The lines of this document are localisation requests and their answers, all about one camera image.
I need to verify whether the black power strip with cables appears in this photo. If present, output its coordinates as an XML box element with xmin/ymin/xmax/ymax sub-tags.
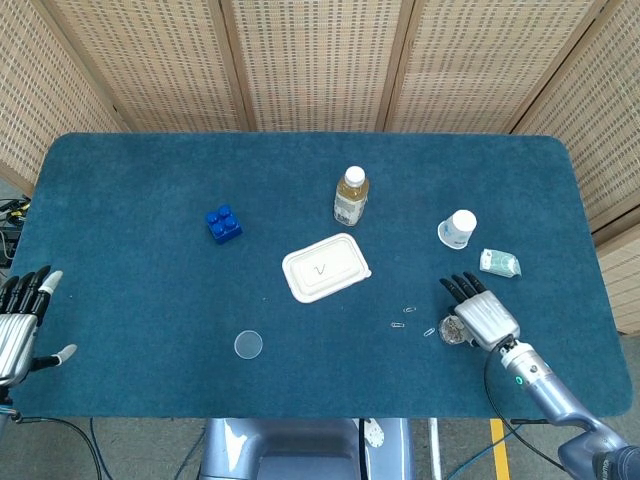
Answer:
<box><xmin>0</xmin><ymin>198</ymin><xmax>32</xmax><ymax>267</ymax></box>

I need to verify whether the blue floor cable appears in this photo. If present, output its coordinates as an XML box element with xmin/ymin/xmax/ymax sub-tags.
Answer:
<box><xmin>444</xmin><ymin>434</ymin><xmax>504</xmax><ymax>480</ymax></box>

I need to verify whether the clear round plastic lid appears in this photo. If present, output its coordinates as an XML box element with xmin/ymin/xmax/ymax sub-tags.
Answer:
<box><xmin>233</xmin><ymin>329</ymin><xmax>264</xmax><ymax>360</ymax></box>

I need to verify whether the silver blue robot torso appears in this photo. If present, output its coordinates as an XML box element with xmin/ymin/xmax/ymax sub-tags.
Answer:
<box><xmin>199</xmin><ymin>418</ymin><xmax>416</xmax><ymax>480</ymax></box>

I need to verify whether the beige food container lid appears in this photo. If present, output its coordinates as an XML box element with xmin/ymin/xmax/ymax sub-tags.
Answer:
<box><xmin>281</xmin><ymin>232</ymin><xmax>373</xmax><ymax>304</ymax></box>

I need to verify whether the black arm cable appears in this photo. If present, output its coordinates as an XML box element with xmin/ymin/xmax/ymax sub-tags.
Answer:
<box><xmin>12</xmin><ymin>418</ymin><xmax>104</xmax><ymax>480</ymax></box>
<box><xmin>482</xmin><ymin>344</ymin><xmax>569</xmax><ymax>475</ymax></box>

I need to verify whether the yellow tea bottle white cap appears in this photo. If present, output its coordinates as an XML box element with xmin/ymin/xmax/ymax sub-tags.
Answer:
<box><xmin>333</xmin><ymin>165</ymin><xmax>371</xmax><ymax>227</ymax></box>

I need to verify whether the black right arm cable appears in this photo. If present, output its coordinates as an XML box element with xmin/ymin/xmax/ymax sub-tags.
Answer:
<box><xmin>482</xmin><ymin>344</ymin><xmax>569</xmax><ymax>475</ymax></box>

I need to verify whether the green white tissue pack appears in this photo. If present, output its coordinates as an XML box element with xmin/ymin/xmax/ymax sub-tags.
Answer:
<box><xmin>479</xmin><ymin>248</ymin><xmax>523</xmax><ymax>278</ymax></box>

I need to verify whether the blue toy building block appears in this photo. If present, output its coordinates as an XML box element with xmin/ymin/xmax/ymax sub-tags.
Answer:
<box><xmin>204</xmin><ymin>204</ymin><xmax>245</xmax><ymax>246</ymax></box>

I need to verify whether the woven wooden folding screen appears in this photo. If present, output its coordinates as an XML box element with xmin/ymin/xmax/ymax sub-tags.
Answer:
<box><xmin>0</xmin><ymin>0</ymin><xmax>640</xmax><ymax>335</ymax></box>

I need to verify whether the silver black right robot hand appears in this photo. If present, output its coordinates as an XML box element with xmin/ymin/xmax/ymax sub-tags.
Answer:
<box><xmin>439</xmin><ymin>271</ymin><xmax>521</xmax><ymax>350</ymax></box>

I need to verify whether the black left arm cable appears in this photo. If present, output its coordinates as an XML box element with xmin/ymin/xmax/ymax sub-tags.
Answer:
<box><xmin>12</xmin><ymin>418</ymin><xmax>104</xmax><ymax>480</ymax></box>

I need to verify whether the white paper cup blue print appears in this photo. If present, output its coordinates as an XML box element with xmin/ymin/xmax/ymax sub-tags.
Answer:
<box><xmin>437</xmin><ymin>209</ymin><xmax>479</xmax><ymax>250</ymax></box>

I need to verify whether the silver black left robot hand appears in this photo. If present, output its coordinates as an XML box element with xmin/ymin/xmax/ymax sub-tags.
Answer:
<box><xmin>0</xmin><ymin>264</ymin><xmax>79</xmax><ymax>389</ymax></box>

